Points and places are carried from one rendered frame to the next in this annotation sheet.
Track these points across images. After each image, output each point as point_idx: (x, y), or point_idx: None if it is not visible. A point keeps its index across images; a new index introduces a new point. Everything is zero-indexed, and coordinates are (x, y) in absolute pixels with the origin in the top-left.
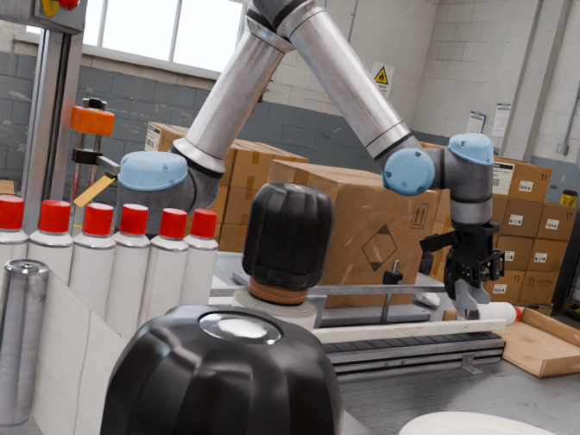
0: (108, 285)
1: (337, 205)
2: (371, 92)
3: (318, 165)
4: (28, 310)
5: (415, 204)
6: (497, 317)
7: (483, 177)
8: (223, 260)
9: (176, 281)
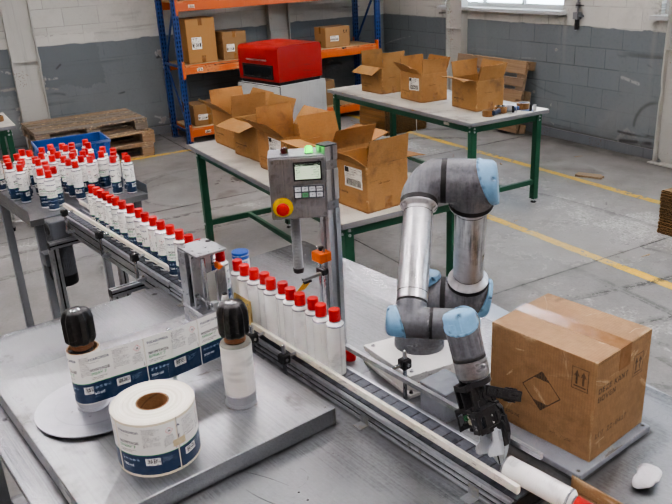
0: (300, 327)
1: (494, 339)
2: (401, 264)
3: (590, 308)
4: None
5: (572, 365)
6: (529, 485)
7: (450, 344)
8: None
9: (316, 336)
